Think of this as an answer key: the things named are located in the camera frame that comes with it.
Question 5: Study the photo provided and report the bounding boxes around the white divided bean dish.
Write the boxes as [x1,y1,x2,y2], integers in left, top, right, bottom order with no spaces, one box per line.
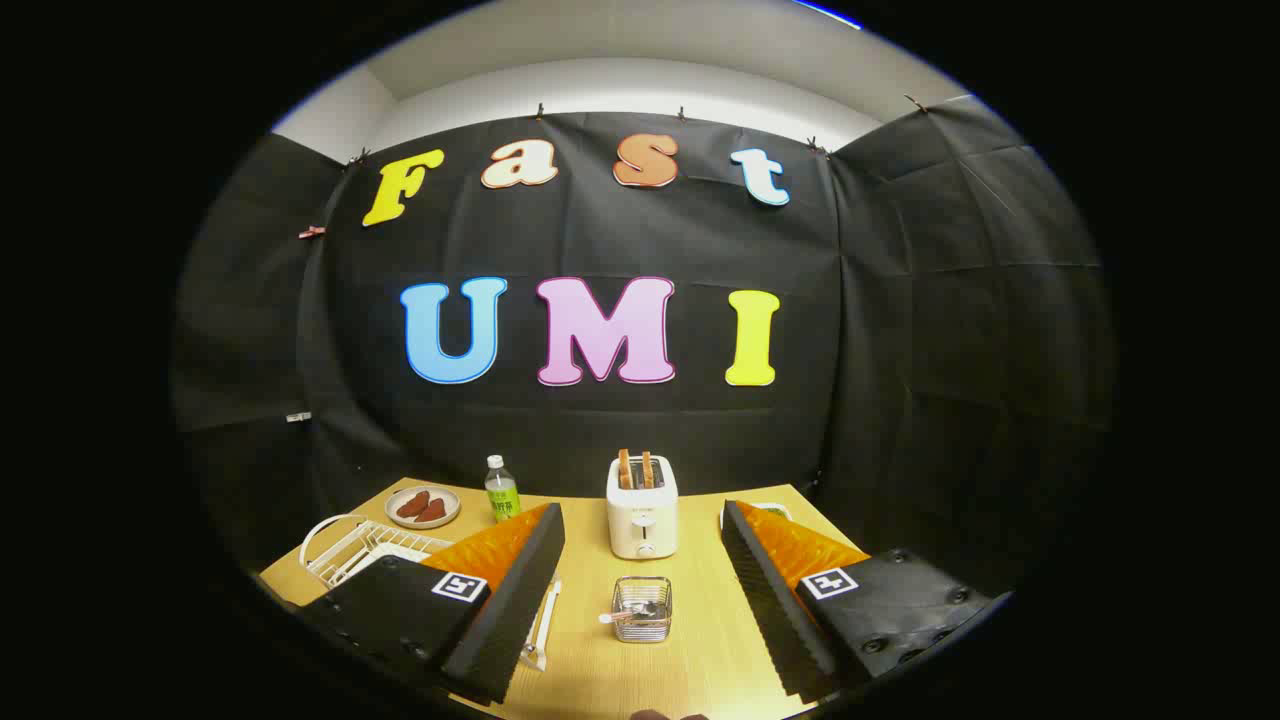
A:
[720,502,794,531]

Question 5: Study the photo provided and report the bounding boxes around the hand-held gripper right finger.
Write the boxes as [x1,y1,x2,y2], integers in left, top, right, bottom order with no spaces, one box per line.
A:
[720,500,1011,704]

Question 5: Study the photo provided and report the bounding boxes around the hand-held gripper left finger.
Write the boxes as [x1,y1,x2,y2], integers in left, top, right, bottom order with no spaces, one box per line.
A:
[300,502,567,706]

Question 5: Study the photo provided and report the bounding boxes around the black backdrop cloth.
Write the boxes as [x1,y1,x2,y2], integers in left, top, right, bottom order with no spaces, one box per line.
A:
[170,95,1116,601]

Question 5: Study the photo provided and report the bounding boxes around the white wire dish rack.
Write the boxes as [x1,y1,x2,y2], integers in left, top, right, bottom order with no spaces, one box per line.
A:
[300,513,456,589]

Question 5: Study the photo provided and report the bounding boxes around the white toaster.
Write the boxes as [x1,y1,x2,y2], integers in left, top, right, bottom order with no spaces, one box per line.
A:
[606,456,680,561]

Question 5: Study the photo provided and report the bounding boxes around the green label drink bottle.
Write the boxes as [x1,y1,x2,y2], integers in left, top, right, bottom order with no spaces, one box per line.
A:
[485,455,522,524]

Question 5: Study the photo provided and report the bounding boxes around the small grey saucer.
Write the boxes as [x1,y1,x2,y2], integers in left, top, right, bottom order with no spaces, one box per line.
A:
[385,485,462,530]

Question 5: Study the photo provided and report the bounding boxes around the silver wire mesh basket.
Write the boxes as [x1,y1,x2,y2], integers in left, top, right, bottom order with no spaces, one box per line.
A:
[611,576,673,643]

